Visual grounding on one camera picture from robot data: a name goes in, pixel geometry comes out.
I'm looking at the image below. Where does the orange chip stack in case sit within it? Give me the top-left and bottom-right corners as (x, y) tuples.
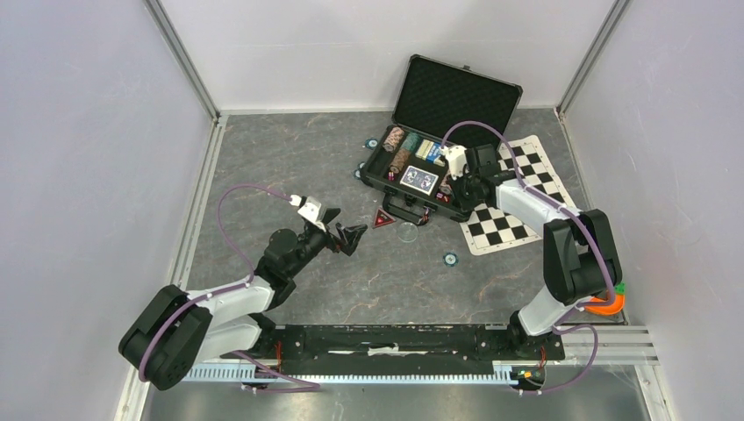
(389, 147), (411, 175)

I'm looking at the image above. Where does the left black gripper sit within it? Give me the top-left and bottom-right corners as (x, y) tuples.
(286, 208), (367, 277)

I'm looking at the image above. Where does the black poker set case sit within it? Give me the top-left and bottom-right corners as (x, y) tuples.
(360, 54), (523, 225)

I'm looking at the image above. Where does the green chip stack in case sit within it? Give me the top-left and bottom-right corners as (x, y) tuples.
(401, 132), (421, 153)

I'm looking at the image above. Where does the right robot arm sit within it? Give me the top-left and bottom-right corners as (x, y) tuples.
(442, 145), (623, 358)

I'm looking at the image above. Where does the red triangle all-in button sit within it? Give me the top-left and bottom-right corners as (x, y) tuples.
(373, 208), (397, 229)

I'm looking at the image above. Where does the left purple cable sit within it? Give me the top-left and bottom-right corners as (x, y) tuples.
(137, 183), (322, 395)

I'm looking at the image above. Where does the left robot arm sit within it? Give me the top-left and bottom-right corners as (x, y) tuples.
(118, 208), (368, 390)

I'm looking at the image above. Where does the single green blue chip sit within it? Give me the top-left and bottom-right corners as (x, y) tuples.
(442, 253), (459, 267)

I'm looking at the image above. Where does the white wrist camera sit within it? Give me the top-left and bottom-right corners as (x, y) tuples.
(290, 195), (327, 232)
(440, 145), (468, 181)

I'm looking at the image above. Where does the blue playing card deck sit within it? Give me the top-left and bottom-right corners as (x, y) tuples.
(399, 166), (440, 195)

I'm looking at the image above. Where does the orange tape dispenser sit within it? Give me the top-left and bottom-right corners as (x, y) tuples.
(584, 294), (626, 316)

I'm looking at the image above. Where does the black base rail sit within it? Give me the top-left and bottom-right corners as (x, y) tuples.
(248, 325), (565, 375)

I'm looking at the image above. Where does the purple cable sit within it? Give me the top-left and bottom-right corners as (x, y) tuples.
(440, 120), (618, 397)
(137, 183), (322, 395)

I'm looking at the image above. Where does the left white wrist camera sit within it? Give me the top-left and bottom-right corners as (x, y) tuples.
(290, 195), (327, 232)

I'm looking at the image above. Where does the black white checkered mat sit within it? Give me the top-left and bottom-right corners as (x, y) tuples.
(461, 135), (580, 256)

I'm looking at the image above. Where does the blue card box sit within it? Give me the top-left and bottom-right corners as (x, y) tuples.
(415, 139), (446, 167)

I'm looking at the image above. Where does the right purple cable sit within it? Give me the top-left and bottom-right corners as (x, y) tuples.
(440, 120), (618, 397)

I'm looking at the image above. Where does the pink chip stack in case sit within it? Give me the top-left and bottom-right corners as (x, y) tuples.
(438, 177), (453, 196)

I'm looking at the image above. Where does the clear round dealer button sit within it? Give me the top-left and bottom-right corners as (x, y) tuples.
(397, 222), (419, 243)

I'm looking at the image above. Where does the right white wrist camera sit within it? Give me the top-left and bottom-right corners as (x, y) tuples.
(440, 145), (468, 181)

